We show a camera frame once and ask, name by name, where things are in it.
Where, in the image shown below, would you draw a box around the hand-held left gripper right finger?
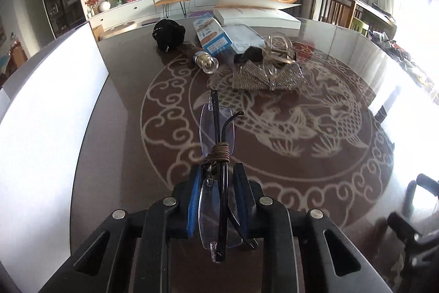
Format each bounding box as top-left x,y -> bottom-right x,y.
232,163 -> 393,293

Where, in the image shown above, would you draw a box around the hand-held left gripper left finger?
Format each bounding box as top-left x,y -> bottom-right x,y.
38,164 -> 203,293

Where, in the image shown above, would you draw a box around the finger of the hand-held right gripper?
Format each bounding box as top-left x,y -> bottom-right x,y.
387,212 -> 421,243
406,174 -> 439,221

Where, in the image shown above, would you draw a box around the rimless eyeglasses with brown cord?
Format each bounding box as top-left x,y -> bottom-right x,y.
198,90 -> 258,263

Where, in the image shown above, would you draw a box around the blue and white carton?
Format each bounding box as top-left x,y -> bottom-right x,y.
192,13 -> 234,57

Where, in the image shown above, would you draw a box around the glittery silver clutch bag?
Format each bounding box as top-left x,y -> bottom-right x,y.
231,60 -> 307,92

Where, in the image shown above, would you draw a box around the heap of small household goods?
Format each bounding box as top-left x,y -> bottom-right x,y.
370,29 -> 439,94

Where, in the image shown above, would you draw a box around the clear light bulb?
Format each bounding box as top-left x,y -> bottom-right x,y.
191,51 -> 220,74

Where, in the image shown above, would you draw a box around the small black pouch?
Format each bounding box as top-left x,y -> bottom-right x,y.
235,46 -> 266,65

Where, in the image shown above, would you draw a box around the clear hair clip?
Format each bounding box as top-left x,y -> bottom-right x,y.
261,34 -> 297,77

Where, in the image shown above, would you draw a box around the black cloth pouch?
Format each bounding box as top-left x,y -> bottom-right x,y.
153,18 -> 187,53

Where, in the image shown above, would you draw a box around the green plastic stool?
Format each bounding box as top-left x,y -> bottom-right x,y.
350,16 -> 369,38

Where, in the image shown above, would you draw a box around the wooden sideboard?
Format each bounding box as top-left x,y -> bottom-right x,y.
353,0 -> 398,40

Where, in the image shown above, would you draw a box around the white flat box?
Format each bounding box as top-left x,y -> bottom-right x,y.
213,0 -> 302,30

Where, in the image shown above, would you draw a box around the round wooden board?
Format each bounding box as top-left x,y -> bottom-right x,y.
101,22 -> 138,40

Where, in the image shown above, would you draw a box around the dark wooden chair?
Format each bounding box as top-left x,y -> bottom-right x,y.
310,0 -> 359,29

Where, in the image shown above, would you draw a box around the red flowers in vase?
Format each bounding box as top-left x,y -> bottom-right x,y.
84,0 -> 103,17

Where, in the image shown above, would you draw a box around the wooden dining chair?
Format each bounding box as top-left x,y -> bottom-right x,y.
7,39 -> 30,74

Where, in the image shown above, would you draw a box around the white door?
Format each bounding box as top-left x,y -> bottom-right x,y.
24,0 -> 45,46

